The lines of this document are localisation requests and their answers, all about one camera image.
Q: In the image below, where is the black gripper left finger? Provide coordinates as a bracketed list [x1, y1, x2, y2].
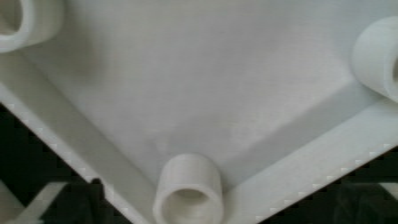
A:
[0, 180, 66, 224]

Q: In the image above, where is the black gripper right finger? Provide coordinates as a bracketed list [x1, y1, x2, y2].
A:
[333, 182, 398, 224]

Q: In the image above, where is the white square tabletop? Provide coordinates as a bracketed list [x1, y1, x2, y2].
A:
[0, 0, 398, 224]

